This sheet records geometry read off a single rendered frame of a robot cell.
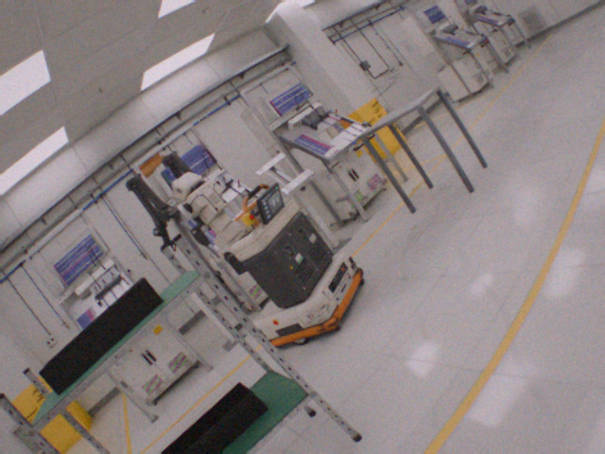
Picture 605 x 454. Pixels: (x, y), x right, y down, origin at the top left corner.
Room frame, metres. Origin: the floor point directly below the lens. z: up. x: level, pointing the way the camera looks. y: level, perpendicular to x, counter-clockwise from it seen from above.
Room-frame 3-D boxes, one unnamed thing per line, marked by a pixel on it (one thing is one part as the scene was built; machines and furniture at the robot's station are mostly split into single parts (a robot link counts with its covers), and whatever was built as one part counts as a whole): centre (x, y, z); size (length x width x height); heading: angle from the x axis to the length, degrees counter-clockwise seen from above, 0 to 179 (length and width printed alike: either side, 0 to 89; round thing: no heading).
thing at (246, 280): (4.29, 0.67, 0.31); 0.70 x 0.65 x 0.62; 114
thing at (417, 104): (3.26, -1.20, 0.40); 0.70 x 0.45 x 0.80; 34
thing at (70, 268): (3.72, 2.00, 0.95); 1.35 x 0.82 x 1.90; 24
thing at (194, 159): (4.21, 0.56, 1.52); 0.51 x 0.13 x 0.27; 114
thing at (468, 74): (6.37, -3.88, 0.95); 1.36 x 0.82 x 1.90; 24
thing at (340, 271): (2.65, 0.02, 0.23); 0.41 x 0.02 x 0.08; 142
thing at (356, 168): (4.74, -0.74, 0.65); 1.01 x 0.73 x 1.29; 24
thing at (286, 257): (2.78, 0.22, 0.59); 0.55 x 0.34 x 0.83; 142
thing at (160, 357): (3.54, 1.90, 0.66); 1.01 x 0.73 x 1.31; 24
